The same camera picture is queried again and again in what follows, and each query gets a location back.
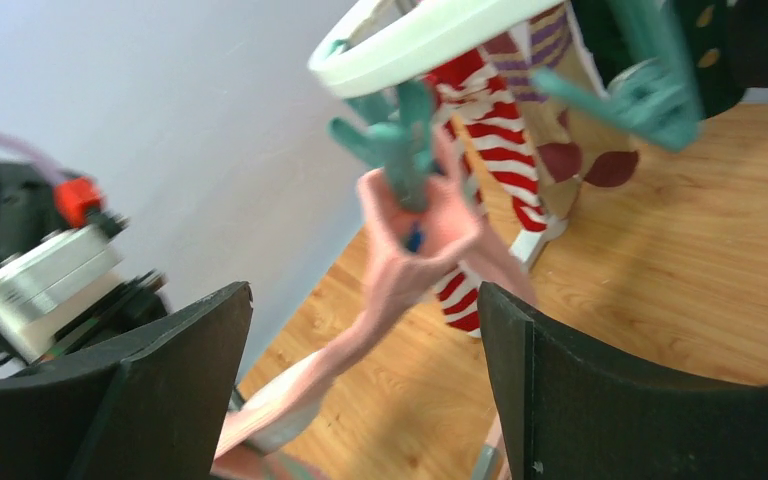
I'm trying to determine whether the white oval clip hanger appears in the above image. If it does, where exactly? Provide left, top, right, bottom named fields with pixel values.
left=307, top=0, right=559, bottom=98

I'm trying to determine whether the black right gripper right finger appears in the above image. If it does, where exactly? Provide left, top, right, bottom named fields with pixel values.
left=478, top=282, right=768, bottom=479

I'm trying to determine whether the pink sock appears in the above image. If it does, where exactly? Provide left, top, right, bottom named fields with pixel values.
left=214, top=129, right=485, bottom=462
left=464, top=218, right=537, bottom=306

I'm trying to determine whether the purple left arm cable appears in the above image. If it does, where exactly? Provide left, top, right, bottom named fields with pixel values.
left=0, top=129, right=67, bottom=187

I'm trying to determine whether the red white striped sock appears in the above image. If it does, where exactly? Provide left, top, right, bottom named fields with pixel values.
left=423, top=49, right=551, bottom=339

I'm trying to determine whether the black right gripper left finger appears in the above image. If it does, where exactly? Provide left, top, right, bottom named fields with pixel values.
left=0, top=282, right=252, bottom=480

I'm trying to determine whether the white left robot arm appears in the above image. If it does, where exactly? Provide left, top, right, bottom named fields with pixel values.
left=0, top=161, right=169, bottom=359

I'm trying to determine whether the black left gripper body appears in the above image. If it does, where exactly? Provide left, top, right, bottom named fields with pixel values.
left=39, top=270, right=168, bottom=361

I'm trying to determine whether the white metal drying rack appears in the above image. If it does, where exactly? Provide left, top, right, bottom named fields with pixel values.
left=470, top=215, right=568, bottom=480

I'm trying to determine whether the dark green sock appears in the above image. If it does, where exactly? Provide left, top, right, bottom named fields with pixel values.
left=571, top=1, right=768, bottom=118

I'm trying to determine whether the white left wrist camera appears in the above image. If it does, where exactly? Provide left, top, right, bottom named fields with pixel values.
left=0, top=226, right=122, bottom=362

